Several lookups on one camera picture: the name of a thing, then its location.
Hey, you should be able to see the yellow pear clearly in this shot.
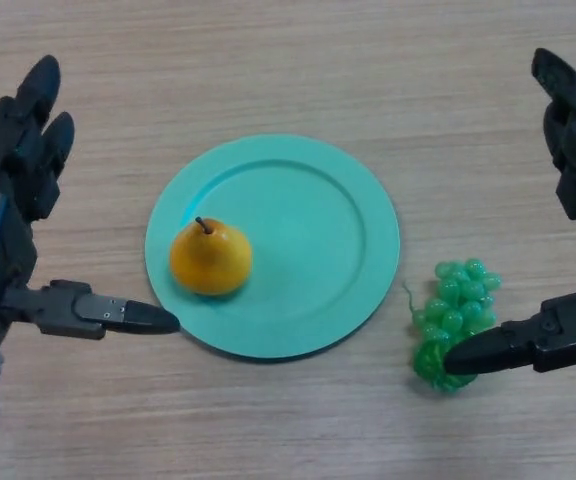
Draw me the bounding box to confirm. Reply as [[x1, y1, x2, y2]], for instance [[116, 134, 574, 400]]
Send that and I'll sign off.
[[169, 216, 254, 297]]

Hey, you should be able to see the green grape bunch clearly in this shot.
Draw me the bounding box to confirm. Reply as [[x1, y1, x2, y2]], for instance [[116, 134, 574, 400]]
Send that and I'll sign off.
[[402, 258, 503, 397]]

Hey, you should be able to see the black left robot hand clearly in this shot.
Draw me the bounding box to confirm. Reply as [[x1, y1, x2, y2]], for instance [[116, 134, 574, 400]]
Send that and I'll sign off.
[[0, 54, 182, 346]]

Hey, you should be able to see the green round plate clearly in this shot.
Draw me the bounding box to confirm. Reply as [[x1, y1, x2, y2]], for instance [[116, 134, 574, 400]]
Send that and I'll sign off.
[[144, 133, 401, 361]]

